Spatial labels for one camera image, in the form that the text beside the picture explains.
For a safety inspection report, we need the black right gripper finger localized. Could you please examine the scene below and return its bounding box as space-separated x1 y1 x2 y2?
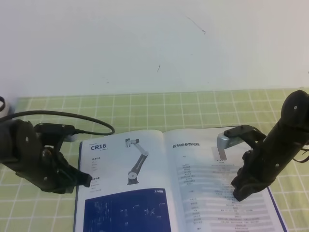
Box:
233 183 268 202
231 167 253 186

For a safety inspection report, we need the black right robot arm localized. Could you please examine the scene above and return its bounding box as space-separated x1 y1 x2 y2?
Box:
217 90 309 201

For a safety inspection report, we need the robot catalogue book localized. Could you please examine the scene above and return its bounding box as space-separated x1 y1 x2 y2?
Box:
74 128 287 232

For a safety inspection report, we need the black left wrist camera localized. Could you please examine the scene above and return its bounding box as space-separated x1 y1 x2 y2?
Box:
34 123 76 142

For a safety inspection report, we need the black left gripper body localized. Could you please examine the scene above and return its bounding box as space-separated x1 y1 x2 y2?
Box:
15 127 68 193

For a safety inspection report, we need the black left camera cable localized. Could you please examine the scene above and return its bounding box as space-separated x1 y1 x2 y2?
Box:
0 110 115 136

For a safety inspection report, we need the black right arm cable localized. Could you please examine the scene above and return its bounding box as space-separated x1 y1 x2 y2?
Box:
292 142 309 164

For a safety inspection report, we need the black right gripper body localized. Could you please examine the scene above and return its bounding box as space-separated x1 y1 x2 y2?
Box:
224 124 303 186

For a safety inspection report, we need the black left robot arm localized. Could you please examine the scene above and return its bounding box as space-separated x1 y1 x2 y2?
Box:
0 119 92 194

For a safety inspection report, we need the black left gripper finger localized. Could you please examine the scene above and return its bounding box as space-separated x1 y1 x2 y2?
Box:
55 174 77 193
60 163 92 188

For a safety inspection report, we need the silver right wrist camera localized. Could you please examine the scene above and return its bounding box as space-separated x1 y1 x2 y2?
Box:
217 133 243 160

